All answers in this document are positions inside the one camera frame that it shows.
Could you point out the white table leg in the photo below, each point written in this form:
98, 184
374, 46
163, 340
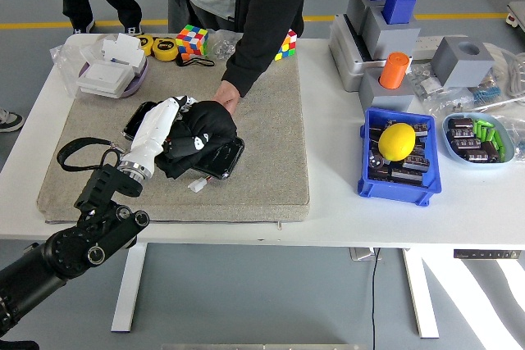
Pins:
129, 284
420, 292

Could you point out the white flat box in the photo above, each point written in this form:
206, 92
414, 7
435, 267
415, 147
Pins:
104, 76

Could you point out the grey box under table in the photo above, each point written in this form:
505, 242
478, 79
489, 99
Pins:
361, 253

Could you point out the black glossy panel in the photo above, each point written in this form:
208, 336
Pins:
223, 157

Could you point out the clear bag of small parts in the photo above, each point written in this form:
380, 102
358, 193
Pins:
451, 102

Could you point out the black cylindrical capacitor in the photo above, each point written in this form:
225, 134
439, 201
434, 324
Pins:
420, 129
376, 160
416, 163
406, 177

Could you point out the orange cylinder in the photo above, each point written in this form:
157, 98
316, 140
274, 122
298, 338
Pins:
393, 71

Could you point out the white cart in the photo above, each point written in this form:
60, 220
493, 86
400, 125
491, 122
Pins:
517, 14

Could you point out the person's left hand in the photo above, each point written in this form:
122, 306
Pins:
227, 94

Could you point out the blue plastic bin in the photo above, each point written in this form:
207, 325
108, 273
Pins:
400, 194

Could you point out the light blue dish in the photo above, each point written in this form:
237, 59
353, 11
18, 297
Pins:
451, 153

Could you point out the colourful puzzle cube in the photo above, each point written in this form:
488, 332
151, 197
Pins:
192, 40
286, 47

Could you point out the purple bowl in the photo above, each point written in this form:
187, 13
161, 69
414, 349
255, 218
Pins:
141, 75

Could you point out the clear empty plastic bag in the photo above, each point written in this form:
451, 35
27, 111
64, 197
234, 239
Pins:
65, 65

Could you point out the black table control panel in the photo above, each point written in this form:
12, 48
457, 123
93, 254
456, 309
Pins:
486, 254

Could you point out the white folded carton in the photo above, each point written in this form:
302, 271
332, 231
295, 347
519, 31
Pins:
123, 48

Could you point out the clear crumpled plastic bag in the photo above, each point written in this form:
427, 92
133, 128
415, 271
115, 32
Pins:
517, 133

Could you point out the grey block holder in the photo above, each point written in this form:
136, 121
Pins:
387, 98
393, 40
357, 7

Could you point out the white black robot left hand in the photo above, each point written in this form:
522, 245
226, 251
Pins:
153, 133

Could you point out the clear bag of metal parts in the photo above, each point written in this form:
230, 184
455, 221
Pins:
221, 44

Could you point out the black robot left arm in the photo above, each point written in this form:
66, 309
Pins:
82, 243

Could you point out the bag of blue resistors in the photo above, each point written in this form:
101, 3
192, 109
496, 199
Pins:
486, 94

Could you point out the grey white shoe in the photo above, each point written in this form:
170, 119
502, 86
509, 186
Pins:
11, 120

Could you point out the black rag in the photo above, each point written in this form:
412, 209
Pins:
213, 120

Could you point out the clear bag of screws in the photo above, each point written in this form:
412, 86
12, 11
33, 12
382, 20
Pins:
424, 81

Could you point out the yellow lemon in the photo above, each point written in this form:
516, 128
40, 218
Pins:
395, 141

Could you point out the grey-brown mat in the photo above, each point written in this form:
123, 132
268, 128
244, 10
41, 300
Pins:
266, 149

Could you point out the yellow tape measure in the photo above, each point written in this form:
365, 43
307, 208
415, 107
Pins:
164, 49
145, 43

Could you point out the blue plastic bottle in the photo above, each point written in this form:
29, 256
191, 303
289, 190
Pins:
399, 5

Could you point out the grey block with round hole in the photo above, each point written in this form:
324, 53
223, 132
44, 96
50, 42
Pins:
459, 65

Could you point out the light grey flat case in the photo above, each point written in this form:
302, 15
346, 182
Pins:
344, 59

